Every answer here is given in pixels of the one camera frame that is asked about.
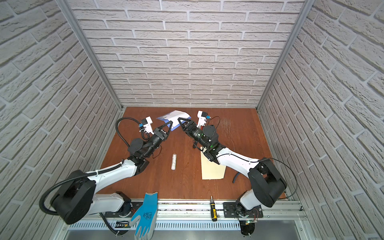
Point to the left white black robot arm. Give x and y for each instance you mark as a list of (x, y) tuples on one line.
[(78, 196)]

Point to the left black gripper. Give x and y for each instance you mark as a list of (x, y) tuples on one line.
[(158, 132)]

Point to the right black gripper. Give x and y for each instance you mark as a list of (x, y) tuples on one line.
[(193, 127)]

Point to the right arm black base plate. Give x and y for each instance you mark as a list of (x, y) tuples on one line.
[(236, 210)]

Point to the blue grey work glove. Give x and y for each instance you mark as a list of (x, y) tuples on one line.
[(146, 217)]

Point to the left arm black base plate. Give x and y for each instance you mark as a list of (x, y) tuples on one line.
[(127, 211)]

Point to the white letter with blue border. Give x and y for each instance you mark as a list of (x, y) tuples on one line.
[(173, 116)]

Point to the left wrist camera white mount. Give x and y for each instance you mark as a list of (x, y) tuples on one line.
[(146, 126)]

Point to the aluminium front rail frame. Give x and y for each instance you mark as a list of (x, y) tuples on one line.
[(195, 215)]

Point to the blue handled pliers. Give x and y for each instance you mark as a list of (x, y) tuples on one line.
[(235, 177)]

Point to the white glue stick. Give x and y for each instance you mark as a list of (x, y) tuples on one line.
[(174, 161)]

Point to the black yellow screwdriver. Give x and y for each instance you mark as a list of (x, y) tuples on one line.
[(213, 211)]

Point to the cream yellow envelope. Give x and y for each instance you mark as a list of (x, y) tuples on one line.
[(211, 170)]

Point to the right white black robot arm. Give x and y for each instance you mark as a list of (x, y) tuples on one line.
[(266, 181)]

